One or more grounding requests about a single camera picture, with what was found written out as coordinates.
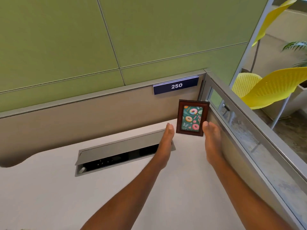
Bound glass partition with metal frame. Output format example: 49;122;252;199
199;69;307;230

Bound beige desk partition panel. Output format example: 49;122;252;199
0;69;207;168

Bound grey desk cable box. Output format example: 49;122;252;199
75;129;176;177

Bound green potted plant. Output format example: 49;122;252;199
282;41;307;69

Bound person's left forearm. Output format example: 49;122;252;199
80;164;169;230

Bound person's right hand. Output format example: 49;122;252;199
202;121;226;166

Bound person's left hand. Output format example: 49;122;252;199
153;123;175;169

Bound yellow perforated chair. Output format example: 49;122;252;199
250;0;298;73
231;67;307;130

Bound brown donut picture frame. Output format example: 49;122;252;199
176;100;210;137

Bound blue number sign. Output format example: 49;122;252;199
153;76;200;96

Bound person's right forearm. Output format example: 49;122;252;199
209;160;293;230

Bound grey metal post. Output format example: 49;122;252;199
228;0;276;87

